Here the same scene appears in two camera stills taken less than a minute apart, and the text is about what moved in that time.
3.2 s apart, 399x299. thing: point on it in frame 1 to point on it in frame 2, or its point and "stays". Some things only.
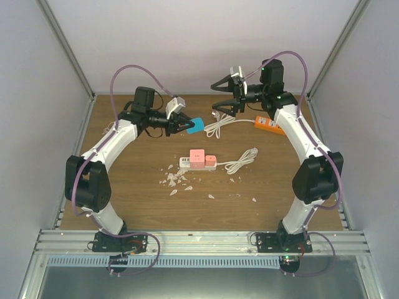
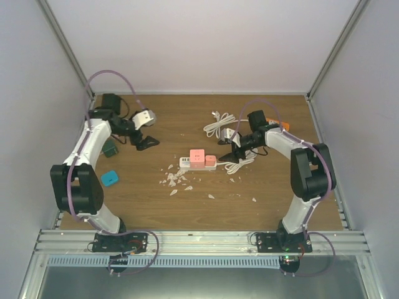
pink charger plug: x=210 y=160 stays
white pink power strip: x=184 y=164 stays
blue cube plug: x=199 y=126 to x=110 y=177
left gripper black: x=173 y=123 to x=134 y=140
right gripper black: x=239 y=99 to x=233 y=156
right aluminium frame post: x=351 y=21 stays
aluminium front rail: x=77 y=243 stays
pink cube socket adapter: x=197 y=159 stays
